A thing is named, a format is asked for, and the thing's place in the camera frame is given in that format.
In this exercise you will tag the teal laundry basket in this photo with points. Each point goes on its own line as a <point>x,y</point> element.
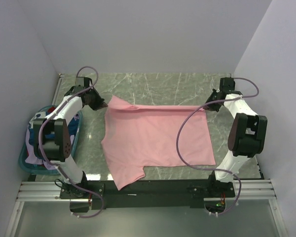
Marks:
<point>33,169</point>

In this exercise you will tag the red garment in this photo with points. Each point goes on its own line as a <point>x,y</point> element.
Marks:
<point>51,109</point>

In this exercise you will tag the black base beam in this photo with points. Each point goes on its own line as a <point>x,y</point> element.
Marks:
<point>161,193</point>

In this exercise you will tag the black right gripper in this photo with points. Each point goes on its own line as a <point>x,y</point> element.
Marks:
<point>211,107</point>

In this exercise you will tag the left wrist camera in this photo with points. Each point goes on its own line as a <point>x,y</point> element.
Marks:
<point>83,82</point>

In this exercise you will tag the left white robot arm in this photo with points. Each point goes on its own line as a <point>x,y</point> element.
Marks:
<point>51,134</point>

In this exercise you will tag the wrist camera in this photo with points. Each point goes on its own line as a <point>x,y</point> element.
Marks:
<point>83,82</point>
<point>227,84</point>

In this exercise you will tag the pink t shirt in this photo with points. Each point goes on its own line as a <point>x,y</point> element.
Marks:
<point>137,136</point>

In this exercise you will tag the lavender t shirt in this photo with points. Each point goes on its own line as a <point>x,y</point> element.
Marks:
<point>31,158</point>

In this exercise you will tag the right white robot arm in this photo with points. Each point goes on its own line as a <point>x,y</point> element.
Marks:
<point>247,135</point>

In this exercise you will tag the blue printed t shirt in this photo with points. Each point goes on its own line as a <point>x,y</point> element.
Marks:
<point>73,128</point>

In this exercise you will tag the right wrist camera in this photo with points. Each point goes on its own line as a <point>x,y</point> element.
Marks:
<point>227,84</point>

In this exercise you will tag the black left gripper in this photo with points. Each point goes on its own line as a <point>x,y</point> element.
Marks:
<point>100,103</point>

